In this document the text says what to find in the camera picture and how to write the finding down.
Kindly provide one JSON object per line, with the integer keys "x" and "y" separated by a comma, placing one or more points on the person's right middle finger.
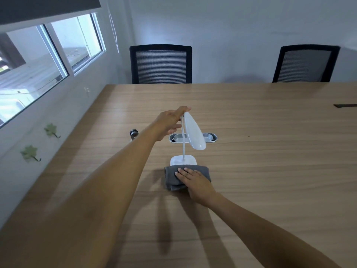
{"x": 184, "y": 172}

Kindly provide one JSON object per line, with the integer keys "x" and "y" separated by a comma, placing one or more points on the black mesh office chair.
{"x": 305, "y": 64}
{"x": 161, "y": 64}

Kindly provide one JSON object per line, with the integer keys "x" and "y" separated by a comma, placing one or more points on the white desk lamp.
{"x": 193, "y": 135}

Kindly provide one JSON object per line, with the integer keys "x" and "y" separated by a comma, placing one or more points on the person's right hand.
{"x": 199, "y": 186}

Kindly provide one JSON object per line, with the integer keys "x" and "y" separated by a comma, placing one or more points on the green leaf wall hook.
{"x": 51, "y": 130}
{"x": 29, "y": 152}

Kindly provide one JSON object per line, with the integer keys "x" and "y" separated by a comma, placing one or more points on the person's right forearm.
{"x": 267, "y": 237}

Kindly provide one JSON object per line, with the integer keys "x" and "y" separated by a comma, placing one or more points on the black flat table inlay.
{"x": 345, "y": 105}

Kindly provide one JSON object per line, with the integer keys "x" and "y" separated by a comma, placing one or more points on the white framed sliding window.
{"x": 47, "y": 61}

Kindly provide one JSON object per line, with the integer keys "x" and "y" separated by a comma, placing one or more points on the grey cloth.
{"x": 174, "y": 178}

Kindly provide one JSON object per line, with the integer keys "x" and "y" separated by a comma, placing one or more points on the person's left hand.
{"x": 167, "y": 122}

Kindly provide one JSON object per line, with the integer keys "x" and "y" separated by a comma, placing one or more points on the grey roller blind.
{"x": 41, "y": 8}

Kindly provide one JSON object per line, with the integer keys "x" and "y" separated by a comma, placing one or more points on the person's left thumb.
{"x": 176, "y": 126}

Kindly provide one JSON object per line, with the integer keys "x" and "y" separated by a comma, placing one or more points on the person's right little finger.
{"x": 200, "y": 174}

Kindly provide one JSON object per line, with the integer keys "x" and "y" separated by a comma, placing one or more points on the person's left forearm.
{"x": 83, "y": 203}

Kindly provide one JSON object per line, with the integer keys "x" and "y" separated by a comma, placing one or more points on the small dark cylindrical object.
{"x": 134, "y": 133}

